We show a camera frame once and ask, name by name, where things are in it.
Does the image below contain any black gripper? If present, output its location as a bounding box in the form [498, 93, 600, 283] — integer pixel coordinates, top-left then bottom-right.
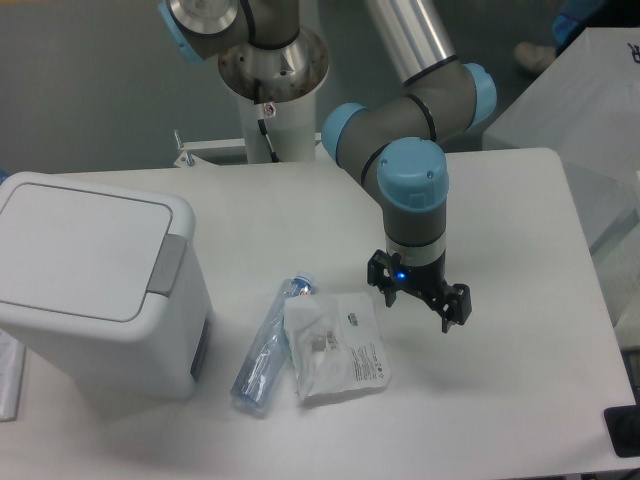
[367, 250, 471, 333]

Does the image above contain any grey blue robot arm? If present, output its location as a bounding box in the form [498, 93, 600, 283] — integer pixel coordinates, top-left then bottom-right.
[158, 1, 497, 328]

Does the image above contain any white lidded trash can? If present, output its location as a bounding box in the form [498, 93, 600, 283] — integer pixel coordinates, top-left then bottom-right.
[1, 172, 212, 399]

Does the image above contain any white plastic packaging bag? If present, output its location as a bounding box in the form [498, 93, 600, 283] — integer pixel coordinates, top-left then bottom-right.
[283, 292, 391, 405]

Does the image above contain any clear plastic water bottle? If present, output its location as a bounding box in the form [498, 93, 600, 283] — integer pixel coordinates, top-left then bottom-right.
[230, 271, 315, 414]

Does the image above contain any black device at table edge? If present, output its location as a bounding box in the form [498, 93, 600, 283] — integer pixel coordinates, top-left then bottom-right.
[604, 405, 639, 458]

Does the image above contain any white shoe in background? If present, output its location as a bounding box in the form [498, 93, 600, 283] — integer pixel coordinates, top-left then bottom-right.
[514, 42, 557, 75]

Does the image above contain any blue clothed person leg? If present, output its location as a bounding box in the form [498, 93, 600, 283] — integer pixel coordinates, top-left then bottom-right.
[552, 0, 640, 49]

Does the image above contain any clear plastic sheet at left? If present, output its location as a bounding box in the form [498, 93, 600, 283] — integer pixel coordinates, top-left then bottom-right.
[0, 331, 26, 422]

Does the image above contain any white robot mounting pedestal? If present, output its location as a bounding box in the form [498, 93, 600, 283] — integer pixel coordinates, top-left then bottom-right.
[174, 93, 317, 167]

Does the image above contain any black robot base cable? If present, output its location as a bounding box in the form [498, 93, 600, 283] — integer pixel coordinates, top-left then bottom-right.
[252, 78, 281, 164]

